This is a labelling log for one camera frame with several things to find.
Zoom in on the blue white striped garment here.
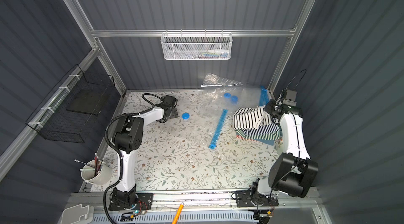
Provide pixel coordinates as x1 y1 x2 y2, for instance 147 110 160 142
235 124 282 140

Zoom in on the black white striped garment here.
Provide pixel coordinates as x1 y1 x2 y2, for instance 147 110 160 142
233 106 271 129

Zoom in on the clear vacuum bag blue zipper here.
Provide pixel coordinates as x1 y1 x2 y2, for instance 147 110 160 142
201 74 251 113

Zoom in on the green white striped garment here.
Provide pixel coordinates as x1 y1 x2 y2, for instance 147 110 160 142
243 136 272 141

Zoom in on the grey blue ribbed garment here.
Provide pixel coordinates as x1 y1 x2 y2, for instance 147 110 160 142
258 139 275 146

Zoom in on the red white striped tank top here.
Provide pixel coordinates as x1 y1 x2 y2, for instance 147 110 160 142
236 135 253 140

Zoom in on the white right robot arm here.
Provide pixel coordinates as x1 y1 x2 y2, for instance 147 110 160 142
250 88 318 198

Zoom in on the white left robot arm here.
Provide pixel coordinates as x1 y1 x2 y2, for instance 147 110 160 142
105 93 178 192

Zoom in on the blue round valve cap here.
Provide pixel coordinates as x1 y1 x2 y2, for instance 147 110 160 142
230 96 238 104

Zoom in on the white pen cup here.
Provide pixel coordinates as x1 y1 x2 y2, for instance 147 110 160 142
81 160 113 185

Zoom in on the orange pencil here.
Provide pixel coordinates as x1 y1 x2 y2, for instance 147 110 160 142
172 203 184 224

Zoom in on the black corrugated cable conduit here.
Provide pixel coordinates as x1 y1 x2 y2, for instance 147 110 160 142
102 93 165 224

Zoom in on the white wire wall basket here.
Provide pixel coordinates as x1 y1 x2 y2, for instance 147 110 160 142
161 34 233 61

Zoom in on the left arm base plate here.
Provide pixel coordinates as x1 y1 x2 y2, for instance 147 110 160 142
108 190 154 211

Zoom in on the black wire wall basket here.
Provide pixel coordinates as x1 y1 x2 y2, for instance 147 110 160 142
25 67 115 144

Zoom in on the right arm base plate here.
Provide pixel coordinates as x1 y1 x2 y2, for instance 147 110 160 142
231 189 279 208

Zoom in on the white vented cable duct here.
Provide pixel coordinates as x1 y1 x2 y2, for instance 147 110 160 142
110 210 258 224

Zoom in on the aluminium corner frame post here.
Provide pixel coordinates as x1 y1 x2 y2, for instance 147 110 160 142
267 0 316 96

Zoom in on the white plastic bracket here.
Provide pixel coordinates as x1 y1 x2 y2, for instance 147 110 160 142
61 204 94 224

